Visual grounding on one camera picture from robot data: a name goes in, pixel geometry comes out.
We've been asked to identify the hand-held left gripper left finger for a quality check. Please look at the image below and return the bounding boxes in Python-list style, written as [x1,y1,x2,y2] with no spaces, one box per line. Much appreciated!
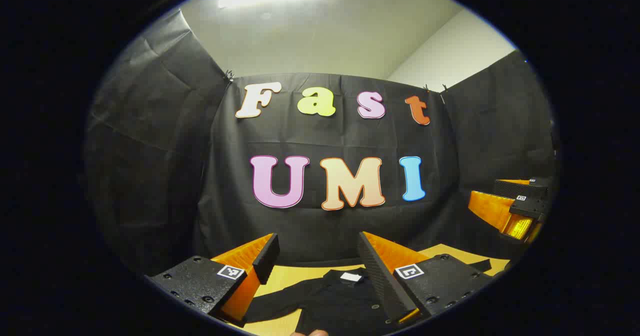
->
[145,233,281,327]

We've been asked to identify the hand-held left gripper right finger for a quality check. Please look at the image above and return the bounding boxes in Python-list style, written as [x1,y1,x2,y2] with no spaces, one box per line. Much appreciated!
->
[356,231,494,326]

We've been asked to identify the black backdrop cloth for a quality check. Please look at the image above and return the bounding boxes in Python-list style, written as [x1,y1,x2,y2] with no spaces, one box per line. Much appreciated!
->
[85,9,558,277]

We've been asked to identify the black button shirt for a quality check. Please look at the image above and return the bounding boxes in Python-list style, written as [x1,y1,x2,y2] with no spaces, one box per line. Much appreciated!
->
[245,259,494,336]

